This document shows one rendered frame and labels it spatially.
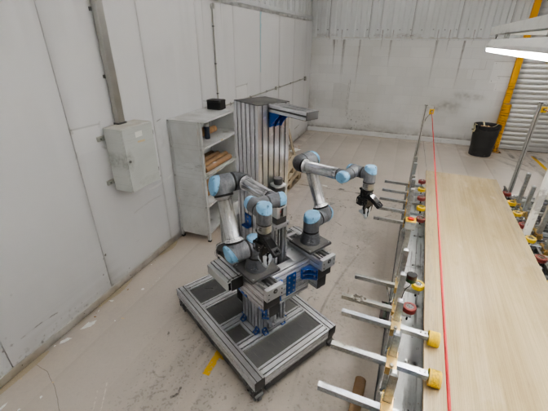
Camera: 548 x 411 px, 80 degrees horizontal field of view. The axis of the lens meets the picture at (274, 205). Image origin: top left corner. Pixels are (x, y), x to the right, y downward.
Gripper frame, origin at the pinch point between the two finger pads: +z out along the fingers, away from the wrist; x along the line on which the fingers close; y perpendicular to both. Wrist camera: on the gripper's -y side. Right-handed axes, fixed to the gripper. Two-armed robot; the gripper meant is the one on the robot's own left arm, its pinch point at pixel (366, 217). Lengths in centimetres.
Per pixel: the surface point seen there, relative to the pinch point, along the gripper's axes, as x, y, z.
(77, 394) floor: 182, 103, 132
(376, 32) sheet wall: -611, 441, -125
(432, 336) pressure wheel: 26, -66, 34
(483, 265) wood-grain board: -74, -55, 42
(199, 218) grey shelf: 8, 234, 98
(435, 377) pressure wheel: 48, -79, 34
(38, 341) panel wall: 196, 162, 119
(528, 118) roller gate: -791, 115, 55
